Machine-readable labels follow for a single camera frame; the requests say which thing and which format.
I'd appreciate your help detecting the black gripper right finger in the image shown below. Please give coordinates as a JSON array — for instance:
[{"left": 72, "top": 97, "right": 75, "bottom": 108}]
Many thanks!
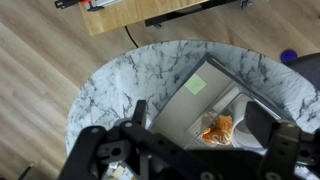
[{"left": 245, "top": 101, "right": 280, "bottom": 149}]

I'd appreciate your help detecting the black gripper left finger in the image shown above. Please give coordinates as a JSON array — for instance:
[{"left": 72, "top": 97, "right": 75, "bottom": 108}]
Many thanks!
[{"left": 132, "top": 100, "right": 147, "bottom": 127}]

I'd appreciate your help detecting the clear plastic round container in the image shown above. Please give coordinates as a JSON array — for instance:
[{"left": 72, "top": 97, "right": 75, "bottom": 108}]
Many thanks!
[{"left": 183, "top": 93, "right": 280, "bottom": 155}]

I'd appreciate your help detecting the round white marble table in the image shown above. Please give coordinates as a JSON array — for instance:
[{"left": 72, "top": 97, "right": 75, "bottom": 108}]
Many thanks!
[{"left": 65, "top": 40, "right": 320, "bottom": 180}]

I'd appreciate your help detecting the orange snack packet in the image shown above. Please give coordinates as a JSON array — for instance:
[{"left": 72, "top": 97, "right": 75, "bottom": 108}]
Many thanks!
[{"left": 201, "top": 115, "right": 233, "bottom": 145}]

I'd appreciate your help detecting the navy blue cardboard box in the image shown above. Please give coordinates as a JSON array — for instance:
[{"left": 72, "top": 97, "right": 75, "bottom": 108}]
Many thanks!
[{"left": 150, "top": 53, "right": 290, "bottom": 148}]

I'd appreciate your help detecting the green sticky note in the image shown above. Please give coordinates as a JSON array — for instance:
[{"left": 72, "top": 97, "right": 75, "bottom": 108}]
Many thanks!
[{"left": 184, "top": 74, "right": 207, "bottom": 95}]

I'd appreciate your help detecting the purple round object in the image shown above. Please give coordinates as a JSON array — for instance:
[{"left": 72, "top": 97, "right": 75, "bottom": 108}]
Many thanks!
[{"left": 280, "top": 49, "right": 298, "bottom": 63}]

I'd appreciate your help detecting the light wooden desk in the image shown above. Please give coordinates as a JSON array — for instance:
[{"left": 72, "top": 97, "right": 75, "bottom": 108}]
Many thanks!
[{"left": 79, "top": 0, "right": 208, "bottom": 35}]

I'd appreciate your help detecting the black floor cable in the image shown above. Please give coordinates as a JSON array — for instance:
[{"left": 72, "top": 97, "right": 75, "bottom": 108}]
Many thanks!
[{"left": 124, "top": 25, "right": 140, "bottom": 49}]

